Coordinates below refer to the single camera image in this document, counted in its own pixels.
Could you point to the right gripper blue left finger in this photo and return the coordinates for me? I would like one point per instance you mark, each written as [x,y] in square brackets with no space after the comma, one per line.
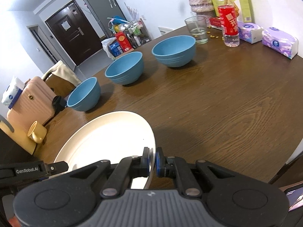
[120,176]

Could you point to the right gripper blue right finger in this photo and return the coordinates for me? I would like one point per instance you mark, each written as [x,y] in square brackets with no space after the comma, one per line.
[177,169]

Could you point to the blue bowl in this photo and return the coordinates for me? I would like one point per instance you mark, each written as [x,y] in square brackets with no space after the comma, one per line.
[126,69]
[176,51]
[85,96]

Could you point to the yellow ceramic mug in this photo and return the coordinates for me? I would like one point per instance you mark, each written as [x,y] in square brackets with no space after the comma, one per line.
[37,132]

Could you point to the pink ribbed suitcase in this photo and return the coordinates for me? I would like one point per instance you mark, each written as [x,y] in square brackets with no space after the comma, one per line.
[33,104]

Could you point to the white blue tissue pack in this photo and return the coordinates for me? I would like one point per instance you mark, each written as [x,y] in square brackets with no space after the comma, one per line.
[13,92]

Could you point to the black cylindrical cup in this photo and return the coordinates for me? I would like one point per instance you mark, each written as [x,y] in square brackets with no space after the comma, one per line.
[59,104]

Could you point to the wooden chair with beige cloth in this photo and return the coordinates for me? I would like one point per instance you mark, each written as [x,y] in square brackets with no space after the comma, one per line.
[61,79]

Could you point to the blue carton box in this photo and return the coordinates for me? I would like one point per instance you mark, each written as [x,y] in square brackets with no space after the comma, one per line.
[115,49]

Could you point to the red gift box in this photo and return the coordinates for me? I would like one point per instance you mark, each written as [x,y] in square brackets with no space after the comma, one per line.
[123,41]

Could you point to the white plastic bag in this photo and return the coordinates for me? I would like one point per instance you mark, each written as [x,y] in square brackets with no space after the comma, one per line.
[106,43]

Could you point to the white leaning board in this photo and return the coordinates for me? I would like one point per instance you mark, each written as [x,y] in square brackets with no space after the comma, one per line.
[164,30]

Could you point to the red label water bottle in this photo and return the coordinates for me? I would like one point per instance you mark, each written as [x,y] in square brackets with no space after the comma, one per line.
[228,20]

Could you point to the clear drinking glass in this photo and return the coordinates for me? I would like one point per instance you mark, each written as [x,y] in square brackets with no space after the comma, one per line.
[197,27]

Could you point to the red cigarette box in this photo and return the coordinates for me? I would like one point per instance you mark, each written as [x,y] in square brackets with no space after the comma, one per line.
[215,23]

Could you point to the dark brown entrance door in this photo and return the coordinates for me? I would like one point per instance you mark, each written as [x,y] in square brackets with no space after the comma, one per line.
[74,32]

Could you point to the far purple tissue pack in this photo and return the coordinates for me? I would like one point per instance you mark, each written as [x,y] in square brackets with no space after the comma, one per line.
[250,32]

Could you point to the purple tissue pack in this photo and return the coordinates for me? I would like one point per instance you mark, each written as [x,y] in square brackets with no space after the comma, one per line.
[250,32]
[280,41]

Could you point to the pink marbled vase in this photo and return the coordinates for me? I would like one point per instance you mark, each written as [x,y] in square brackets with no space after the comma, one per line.
[203,8]

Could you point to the near purple tissue pack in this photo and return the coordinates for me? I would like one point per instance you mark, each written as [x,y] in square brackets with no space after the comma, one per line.
[280,41]

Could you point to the grey refrigerator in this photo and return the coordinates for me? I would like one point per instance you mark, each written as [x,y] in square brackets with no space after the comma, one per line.
[102,11]

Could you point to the wire storage rack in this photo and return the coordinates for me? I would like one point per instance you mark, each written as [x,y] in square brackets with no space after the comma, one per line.
[136,33]

